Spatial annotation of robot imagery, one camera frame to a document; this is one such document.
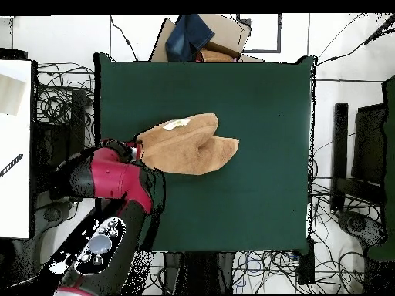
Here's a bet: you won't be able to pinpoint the wide black stand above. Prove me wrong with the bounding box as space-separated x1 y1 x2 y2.
351 103 388 204

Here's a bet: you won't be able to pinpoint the cardboard box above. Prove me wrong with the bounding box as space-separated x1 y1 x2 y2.
149 13 265 62

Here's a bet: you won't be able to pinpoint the blue jeans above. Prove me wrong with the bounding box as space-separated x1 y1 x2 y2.
164 13 216 62

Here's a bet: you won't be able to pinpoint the black looped cables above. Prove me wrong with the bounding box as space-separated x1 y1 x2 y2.
35 62 95 124

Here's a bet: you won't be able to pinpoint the narrow black post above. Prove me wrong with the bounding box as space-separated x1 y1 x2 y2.
329 102 349 212

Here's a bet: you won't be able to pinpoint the tan towel in box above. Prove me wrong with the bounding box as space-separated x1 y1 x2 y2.
200 49 236 62

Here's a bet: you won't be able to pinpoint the dark green table cloth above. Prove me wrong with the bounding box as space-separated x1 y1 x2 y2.
93 52 317 255

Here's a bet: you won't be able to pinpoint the tan terry towel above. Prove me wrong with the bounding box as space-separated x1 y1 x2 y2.
135 113 240 176

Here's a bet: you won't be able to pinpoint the white desk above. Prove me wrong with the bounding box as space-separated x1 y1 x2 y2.
0 59 32 239

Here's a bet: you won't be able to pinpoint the black rectangular floor frame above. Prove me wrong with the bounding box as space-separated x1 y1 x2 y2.
236 13 282 54

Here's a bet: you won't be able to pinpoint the black equipment rack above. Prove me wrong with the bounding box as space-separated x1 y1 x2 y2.
32 89 88 202

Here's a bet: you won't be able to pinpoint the black ridged tool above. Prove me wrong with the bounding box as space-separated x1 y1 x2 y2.
0 153 24 178

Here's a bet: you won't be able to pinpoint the beige block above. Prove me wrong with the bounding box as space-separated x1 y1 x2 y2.
0 73 26 116

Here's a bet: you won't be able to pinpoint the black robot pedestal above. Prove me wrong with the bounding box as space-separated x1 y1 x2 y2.
162 251 236 295

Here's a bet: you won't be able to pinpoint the black cable tangle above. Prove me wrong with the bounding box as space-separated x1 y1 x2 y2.
237 177 383 295

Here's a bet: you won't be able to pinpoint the small black box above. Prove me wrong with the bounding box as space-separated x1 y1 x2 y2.
297 238 316 285

